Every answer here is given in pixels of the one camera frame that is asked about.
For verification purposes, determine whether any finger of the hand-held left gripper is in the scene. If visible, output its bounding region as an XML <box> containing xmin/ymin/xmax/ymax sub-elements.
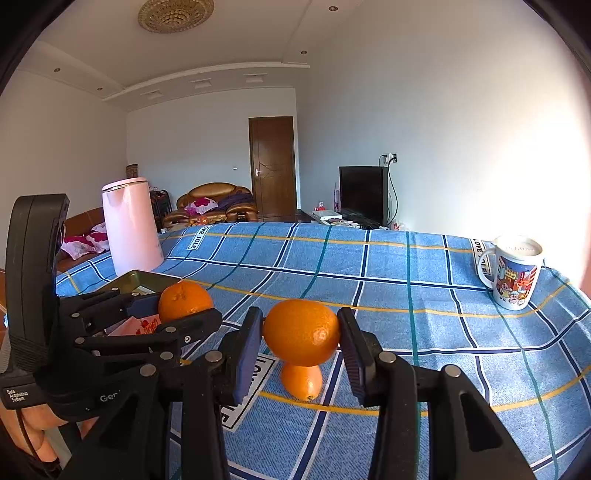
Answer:
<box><xmin>60</xmin><ymin>288</ymin><xmax>160</xmax><ymax>335</ymax></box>
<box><xmin>76</xmin><ymin>308</ymin><xmax>223</xmax><ymax>377</ymax></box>

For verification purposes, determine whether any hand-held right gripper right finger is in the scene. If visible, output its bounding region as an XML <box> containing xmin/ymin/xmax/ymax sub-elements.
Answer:
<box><xmin>337</xmin><ymin>307</ymin><xmax>539</xmax><ymax>480</ymax></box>

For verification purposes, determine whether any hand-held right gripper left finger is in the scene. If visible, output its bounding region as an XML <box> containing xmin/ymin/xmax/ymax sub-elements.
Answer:
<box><xmin>60</xmin><ymin>307</ymin><xmax>264</xmax><ymax>480</ymax></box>

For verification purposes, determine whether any pink tin box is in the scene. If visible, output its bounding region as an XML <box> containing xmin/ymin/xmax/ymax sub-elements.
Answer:
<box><xmin>95</xmin><ymin>270</ymin><xmax>183</xmax><ymax>337</ymax></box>

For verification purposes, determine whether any orange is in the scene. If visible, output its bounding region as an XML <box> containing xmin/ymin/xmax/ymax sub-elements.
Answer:
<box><xmin>280</xmin><ymin>362</ymin><xmax>324</xmax><ymax>401</ymax></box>
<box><xmin>158</xmin><ymin>281</ymin><xmax>214</xmax><ymax>324</ymax></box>
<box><xmin>263</xmin><ymin>299</ymin><xmax>342</xmax><ymax>367</ymax></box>

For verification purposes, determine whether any person's left forearm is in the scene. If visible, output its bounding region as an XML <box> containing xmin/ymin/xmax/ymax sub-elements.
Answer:
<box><xmin>23</xmin><ymin>404</ymin><xmax>100</xmax><ymax>462</ymax></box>

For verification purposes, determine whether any white floral pillow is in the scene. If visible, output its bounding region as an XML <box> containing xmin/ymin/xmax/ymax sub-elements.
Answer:
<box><xmin>85</xmin><ymin>222</ymin><xmax>110</xmax><ymax>252</ymax></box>
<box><xmin>185</xmin><ymin>198</ymin><xmax>219</xmax><ymax>215</ymax></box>
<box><xmin>60</xmin><ymin>235</ymin><xmax>100</xmax><ymax>260</ymax></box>

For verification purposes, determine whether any blue plaid tablecloth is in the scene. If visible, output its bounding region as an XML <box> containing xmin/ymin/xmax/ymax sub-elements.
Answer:
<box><xmin>55</xmin><ymin>222</ymin><xmax>591</xmax><ymax>480</ymax></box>

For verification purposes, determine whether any brown leather sofa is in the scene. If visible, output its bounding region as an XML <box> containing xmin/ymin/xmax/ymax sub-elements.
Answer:
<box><xmin>58</xmin><ymin>207</ymin><xmax>109</xmax><ymax>273</ymax></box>

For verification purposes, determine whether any pink electric kettle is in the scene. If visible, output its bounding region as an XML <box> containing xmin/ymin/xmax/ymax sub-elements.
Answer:
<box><xmin>102</xmin><ymin>176</ymin><xmax>164</xmax><ymax>278</ymax></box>

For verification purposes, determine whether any black chair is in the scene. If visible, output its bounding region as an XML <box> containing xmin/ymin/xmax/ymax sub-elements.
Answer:
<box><xmin>148</xmin><ymin>188</ymin><xmax>172</xmax><ymax>232</ymax></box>

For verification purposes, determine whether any purple blanket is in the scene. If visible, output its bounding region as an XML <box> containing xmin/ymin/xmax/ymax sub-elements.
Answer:
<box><xmin>217</xmin><ymin>193</ymin><xmax>256</xmax><ymax>210</ymax></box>

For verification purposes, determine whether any brown leather armchair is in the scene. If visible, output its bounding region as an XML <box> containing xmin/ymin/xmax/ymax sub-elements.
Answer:
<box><xmin>161</xmin><ymin>183</ymin><xmax>259</xmax><ymax>228</ymax></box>

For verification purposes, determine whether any black television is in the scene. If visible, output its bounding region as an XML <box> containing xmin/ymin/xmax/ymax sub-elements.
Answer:
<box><xmin>338</xmin><ymin>166</ymin><xmax>389</xmax><ymax>227</ymax></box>

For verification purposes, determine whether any brown wooden door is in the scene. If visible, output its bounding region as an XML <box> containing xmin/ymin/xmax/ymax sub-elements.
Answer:
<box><xmin>248</xmin><ymin>116</ymin><xmax>297</xmax><ymax>223</ymax></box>

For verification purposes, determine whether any white cartoon print mug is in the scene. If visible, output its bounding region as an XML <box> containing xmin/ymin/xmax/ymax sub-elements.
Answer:
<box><xmin>476</xmin><ymin>234</ymin><xmax>546</xmax><ymax>311</ymax></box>

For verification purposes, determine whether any round gold ceiling lamp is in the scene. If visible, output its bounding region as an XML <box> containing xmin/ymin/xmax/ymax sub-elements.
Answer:
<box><xmin>137</xmin><ymin>0</ymin><xmax>215</xmax><ymax>34</ymax></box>

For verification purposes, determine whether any black power cable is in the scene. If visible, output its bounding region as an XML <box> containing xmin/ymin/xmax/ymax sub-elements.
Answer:
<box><xmin>381</xmin><ymin>154</ymin><xmax>400</xmax><ymax>227</ymax></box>

